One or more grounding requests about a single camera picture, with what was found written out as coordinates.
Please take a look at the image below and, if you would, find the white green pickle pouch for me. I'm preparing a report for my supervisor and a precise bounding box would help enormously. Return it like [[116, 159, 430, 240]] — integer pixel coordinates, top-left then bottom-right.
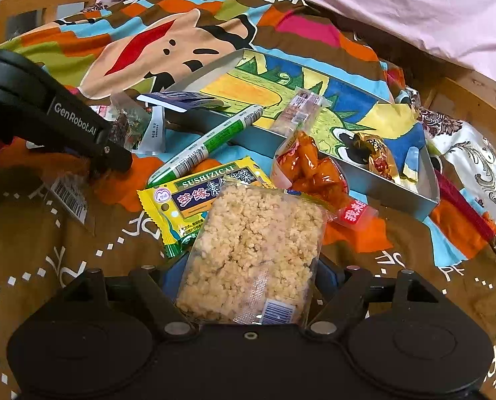
[[91, 92, 166, 155]]

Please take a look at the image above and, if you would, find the yellow green snack packet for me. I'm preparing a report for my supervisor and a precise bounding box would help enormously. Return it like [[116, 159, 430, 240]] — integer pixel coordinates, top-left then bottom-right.
[[138, 156, 274, 258]]

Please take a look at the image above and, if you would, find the orange red chicken feet pack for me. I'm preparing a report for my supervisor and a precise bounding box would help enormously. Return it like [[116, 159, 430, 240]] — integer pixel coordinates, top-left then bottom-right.
[[271, 129, 378, 230]]

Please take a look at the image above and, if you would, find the floral white quilt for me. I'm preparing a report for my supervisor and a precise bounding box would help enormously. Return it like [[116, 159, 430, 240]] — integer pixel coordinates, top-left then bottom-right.
[[398, 87, 496, 224]]

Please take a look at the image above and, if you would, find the clear bag rice crisp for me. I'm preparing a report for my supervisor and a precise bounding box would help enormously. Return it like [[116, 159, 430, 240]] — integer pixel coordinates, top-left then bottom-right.
[[176, 180, 327, 325]]

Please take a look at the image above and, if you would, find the colourful cartoon blanket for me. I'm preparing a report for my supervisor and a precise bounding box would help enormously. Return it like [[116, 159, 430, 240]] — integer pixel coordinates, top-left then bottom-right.
[[0, 0, 496, 400]]

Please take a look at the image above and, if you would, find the clear brown snack bar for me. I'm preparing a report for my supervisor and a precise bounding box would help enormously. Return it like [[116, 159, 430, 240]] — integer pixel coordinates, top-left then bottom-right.
[[270, 88, 331, 137]]

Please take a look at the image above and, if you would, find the green sausage stick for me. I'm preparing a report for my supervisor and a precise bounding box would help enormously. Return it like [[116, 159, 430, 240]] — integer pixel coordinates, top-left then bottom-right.
[[146, 105, 263, 188]]

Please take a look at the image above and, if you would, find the golden snack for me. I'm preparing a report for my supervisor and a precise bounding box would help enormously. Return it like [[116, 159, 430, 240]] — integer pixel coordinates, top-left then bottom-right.
[[350, 133, 398, 182]]

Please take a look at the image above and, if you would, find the metal tray with dinosaur picture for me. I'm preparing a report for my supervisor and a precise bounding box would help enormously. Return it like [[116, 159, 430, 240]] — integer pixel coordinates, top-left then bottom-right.
[[167, 50, 440, 219]]

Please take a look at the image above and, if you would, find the blue small box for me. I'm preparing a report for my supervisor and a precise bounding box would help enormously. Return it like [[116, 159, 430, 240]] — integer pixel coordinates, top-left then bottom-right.
[[137, 91, 227, 113]]

